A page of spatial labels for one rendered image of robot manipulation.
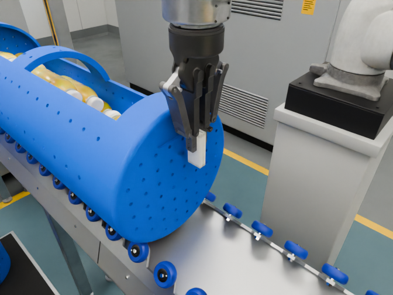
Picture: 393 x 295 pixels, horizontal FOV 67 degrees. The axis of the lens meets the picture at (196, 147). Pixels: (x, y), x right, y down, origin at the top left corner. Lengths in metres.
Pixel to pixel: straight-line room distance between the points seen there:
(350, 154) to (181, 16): 0.71
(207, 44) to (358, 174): 0.71
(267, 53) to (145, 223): 1.81
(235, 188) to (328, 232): 1.08
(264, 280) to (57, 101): 0.51
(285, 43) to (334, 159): 1.26
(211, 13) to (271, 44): 1.81
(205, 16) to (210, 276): 0.45
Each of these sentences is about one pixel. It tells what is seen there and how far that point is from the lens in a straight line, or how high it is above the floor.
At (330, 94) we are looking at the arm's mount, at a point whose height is 1.08.
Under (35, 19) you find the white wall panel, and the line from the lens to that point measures 5.45.
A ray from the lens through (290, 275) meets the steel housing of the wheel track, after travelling 0.64.
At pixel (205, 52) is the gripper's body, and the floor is 1.33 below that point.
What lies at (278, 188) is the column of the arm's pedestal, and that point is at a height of 0.68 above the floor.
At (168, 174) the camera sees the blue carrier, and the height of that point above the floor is 1.11.
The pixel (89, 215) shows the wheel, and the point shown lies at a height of 0.96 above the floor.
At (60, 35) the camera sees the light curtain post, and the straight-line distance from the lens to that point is 1.51.
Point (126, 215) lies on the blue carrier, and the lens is 0.50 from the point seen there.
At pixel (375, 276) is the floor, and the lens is 1.94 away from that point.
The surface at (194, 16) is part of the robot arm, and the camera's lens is 0.38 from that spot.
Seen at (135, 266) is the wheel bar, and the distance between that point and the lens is 0.64.
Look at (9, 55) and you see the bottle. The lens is 1.10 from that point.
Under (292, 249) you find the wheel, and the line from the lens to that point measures 0.62.
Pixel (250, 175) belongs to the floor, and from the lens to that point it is 2.26.
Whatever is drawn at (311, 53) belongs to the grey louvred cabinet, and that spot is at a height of 0.86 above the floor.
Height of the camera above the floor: 1.46
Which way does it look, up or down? 35 degrees down
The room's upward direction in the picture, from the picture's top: straight up
